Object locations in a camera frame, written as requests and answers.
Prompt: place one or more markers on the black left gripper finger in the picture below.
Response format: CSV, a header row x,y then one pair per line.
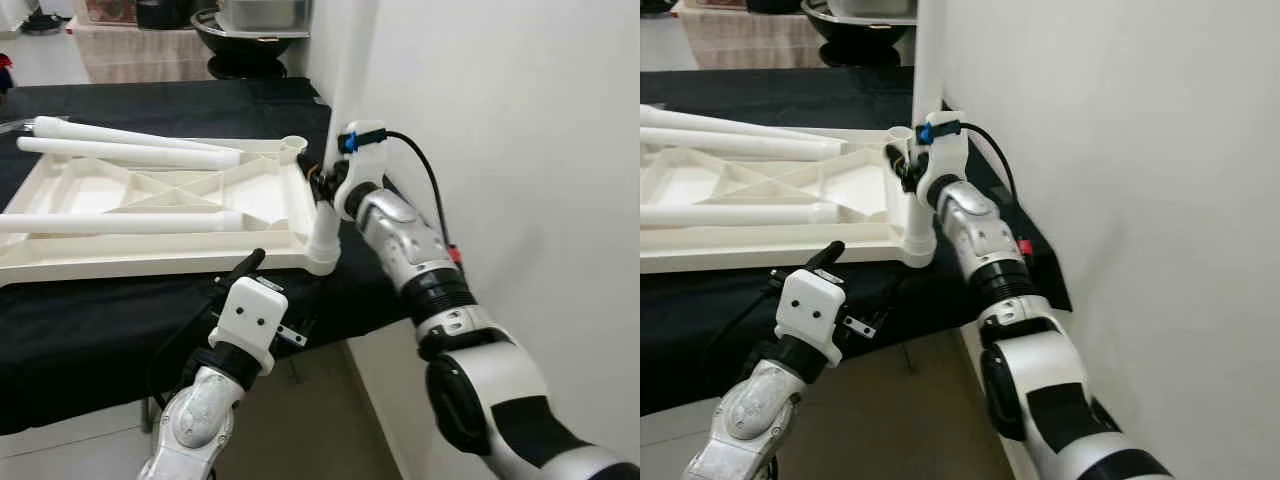
x,y
247,268
824,258

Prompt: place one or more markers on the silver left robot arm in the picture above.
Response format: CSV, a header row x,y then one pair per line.
x,y
200,410
755,410

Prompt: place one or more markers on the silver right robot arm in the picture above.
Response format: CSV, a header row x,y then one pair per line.
x,y
985,235
400,240

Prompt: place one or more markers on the white plastic children table top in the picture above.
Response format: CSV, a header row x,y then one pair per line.
x,y
100,260
740,250

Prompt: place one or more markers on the black tablecloth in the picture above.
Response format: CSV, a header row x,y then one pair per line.
x,y
100,330
700,320

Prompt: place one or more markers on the large black bowl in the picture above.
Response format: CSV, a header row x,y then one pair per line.
x,y
860,40
250,50

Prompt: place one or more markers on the beige cloth covered shelf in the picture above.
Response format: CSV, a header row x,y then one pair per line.
x,y
745,40
140,55

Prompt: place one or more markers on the red printed box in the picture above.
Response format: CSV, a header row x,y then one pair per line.
x,y
110,10

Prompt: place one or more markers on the black round floor object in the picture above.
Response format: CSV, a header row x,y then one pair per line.
x,y
45,22

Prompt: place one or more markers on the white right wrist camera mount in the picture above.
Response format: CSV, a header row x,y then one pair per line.
x,y
362,185
945,175

